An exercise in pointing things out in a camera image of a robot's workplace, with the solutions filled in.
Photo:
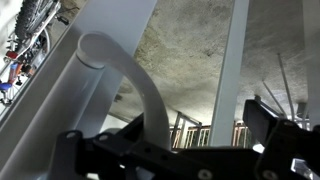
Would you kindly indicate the white curved door handle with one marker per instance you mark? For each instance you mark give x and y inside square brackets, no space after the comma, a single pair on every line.
[133,86]

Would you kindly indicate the white fixed door frame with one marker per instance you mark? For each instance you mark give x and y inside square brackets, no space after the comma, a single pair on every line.
[228,86]

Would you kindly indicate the wooden slat fence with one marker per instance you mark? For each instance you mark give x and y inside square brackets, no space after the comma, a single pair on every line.
[199,137]

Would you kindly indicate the blue white bicycle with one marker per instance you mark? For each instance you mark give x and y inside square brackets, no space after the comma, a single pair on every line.
[28,44]

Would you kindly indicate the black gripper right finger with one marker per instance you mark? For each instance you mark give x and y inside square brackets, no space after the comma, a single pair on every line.
[283,141]

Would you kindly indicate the white sliding glass door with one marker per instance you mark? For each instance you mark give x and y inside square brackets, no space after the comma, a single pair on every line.
[77,82]

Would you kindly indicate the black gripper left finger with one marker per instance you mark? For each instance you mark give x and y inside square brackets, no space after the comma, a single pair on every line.
[119,156]

